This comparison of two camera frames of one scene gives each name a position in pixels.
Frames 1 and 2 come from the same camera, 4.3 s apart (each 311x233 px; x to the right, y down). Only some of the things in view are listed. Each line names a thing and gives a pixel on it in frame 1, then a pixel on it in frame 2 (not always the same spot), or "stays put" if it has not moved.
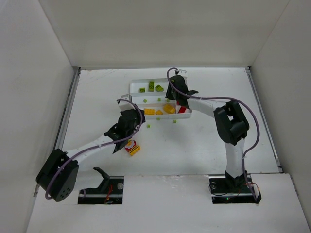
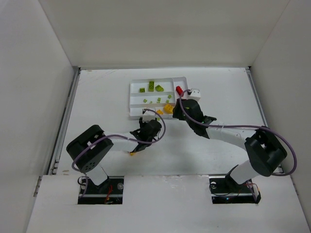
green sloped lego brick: (159, 88) stays put
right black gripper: (173, 91) to (181, 107)
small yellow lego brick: (159, 112) stays put
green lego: (151, 86) stays put
